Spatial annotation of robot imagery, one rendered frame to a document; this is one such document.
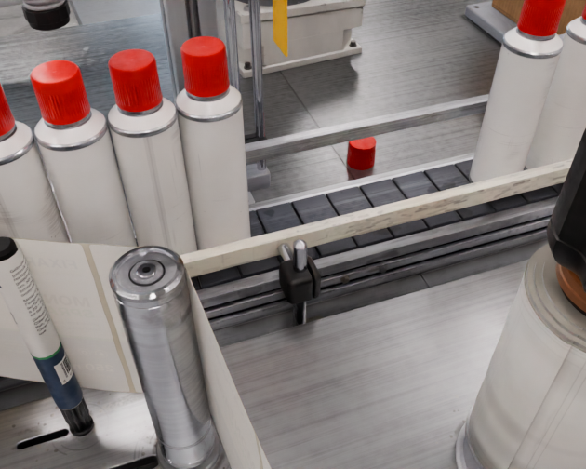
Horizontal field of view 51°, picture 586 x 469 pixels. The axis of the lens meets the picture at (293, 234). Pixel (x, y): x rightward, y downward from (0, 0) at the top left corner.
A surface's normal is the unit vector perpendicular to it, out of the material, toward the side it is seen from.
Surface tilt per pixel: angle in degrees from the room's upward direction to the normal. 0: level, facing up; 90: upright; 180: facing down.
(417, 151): 0
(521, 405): 88
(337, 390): 0
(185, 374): 90
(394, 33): 0
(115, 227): 90
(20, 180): 90
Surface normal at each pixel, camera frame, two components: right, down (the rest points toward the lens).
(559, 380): -0.65, 0.49
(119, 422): 0.00, -0.73
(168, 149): 0.80, 0.41
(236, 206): 0.62, 0.54
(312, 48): 0.40, 0.63
